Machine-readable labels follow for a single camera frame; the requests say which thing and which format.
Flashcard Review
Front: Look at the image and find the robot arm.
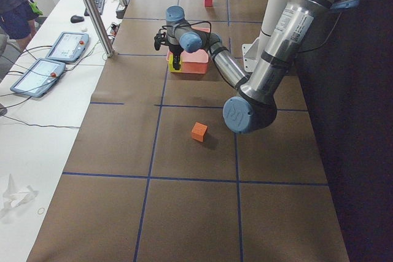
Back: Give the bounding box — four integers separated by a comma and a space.
154, 0, 360, 134

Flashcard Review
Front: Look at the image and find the pink plastic bin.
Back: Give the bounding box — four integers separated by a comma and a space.
166, 23, 210, 74

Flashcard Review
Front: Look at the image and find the black computer mouse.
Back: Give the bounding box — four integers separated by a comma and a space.
70, 15, 84, 23

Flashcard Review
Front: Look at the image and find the red foam block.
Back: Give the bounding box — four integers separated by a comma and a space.
204, 0, 213, 7

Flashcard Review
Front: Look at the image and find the aluminium frame post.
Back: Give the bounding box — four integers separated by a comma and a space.
83, 0, 114, 58

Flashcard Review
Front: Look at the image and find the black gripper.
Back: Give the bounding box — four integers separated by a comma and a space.
169, 43, 184, 71

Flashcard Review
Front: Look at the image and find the far teach pendant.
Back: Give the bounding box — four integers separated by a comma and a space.
46, 32, 90, 63

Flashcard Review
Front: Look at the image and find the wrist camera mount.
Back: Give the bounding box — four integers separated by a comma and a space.
154, 28, 168, 51

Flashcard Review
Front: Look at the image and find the orange foam block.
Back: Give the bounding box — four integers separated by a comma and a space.
191, 122, 208, 142

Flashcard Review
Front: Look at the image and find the crumpled white paper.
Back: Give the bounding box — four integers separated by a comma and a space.
1, 174, 39, 218

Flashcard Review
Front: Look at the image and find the person in dark clothes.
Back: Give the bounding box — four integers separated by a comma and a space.
1, 0, 39, 51

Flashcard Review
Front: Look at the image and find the teach pendant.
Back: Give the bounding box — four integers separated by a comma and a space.
10, 58, 66, 98
46, 32, 90, 63

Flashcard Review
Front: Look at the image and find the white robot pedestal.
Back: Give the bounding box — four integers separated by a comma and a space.
242, 0, 287, 72

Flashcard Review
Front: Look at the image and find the yellow foam block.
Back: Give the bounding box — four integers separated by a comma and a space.
168, 60, 182, 73

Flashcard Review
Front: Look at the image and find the near teach pendant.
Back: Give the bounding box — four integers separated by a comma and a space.
10, 58, 66, 98

